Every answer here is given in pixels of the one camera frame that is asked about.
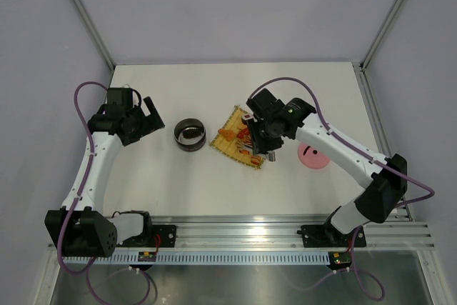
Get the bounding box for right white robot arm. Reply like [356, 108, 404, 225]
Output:
[246, 89, 407, 246]

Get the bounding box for sushi roll toy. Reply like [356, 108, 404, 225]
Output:
[241, 113, 254, 122]

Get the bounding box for pink round lid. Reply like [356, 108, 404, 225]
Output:
[297, 143, 331, 170]

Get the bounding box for frame post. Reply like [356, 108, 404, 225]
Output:
[70, 0, 116, 74]
[360, 0, 407, 72]

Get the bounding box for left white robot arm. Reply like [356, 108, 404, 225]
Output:
[45, 87, 165, 259]

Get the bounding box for metal tongs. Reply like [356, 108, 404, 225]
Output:
[235, 140, 278, 163]

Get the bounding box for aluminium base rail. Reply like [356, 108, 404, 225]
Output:
[99, 214, 435, 249]

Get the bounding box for orange cheese wedge toy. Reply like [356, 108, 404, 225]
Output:
[218, 129, 236, 141]

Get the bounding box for right frame post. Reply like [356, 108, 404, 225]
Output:
[360, 0, 407, 72]

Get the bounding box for white slotted cable duct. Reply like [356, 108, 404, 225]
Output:
[60, 250, 351, 266]

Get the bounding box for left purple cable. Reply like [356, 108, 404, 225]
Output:
[56, 81, 158, 302]

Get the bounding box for bamboo mat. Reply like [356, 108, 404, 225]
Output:
[210, 105, 265, 170]

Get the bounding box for left frame post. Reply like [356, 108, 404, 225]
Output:
[70, 0, 116, 74]

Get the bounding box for red sausage toy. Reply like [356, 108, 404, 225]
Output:
[236, 128, 250, 140]

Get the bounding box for black seaweed roll toy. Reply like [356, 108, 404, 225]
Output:
[181, 127, 201, 140]

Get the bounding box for round metal lunch box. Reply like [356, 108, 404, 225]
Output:
[174, 118, 206, 152]

